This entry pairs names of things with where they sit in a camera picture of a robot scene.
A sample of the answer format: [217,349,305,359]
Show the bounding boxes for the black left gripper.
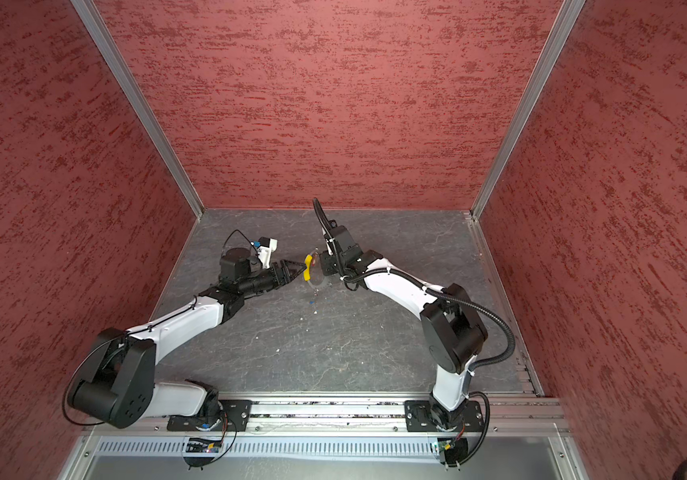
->
[240,259,307,295]

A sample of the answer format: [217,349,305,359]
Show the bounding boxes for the yellow capped key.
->
[304,254,314,282]

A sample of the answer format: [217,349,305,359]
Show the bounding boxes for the silver keyring with keys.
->
[306,251,327,314]

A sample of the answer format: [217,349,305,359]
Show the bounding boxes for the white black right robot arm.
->
[322,222,489,431]

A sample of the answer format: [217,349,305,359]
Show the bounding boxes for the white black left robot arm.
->
[61,246,307,432]

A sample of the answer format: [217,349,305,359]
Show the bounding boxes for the black corrugated cable conduit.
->
[312,197,517,373]

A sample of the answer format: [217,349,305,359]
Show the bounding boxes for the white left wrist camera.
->
[252,237,279,269]

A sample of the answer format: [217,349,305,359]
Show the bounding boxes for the aluminium corner post left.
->
[71,0,206,221]

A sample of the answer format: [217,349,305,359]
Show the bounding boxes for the aluminium corner post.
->
[71,0,206,221]
[471,0,585,222]

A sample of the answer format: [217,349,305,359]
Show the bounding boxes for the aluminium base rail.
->
[78,392,567,439]

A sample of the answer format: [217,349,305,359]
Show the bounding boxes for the aluminium corner post right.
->
[471,0,585,222]

